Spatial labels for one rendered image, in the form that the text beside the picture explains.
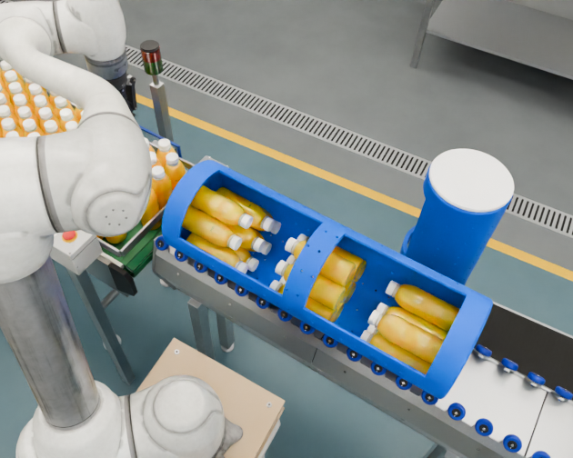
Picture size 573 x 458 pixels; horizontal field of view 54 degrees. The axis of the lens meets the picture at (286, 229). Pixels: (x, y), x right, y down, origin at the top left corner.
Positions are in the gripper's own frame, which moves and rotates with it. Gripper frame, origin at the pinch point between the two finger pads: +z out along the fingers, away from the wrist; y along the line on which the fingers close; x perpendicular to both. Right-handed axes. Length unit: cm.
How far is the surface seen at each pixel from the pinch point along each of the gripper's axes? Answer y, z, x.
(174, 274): -6, 50, -17
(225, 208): 6.3, 18.4, -28.1
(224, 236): 1.1, 23.2, -31.6
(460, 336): 3, 8, -97
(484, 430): -3, 32, -116
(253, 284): -6, 24, -46
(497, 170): 79, 29, -88
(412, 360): -1, 23, -92
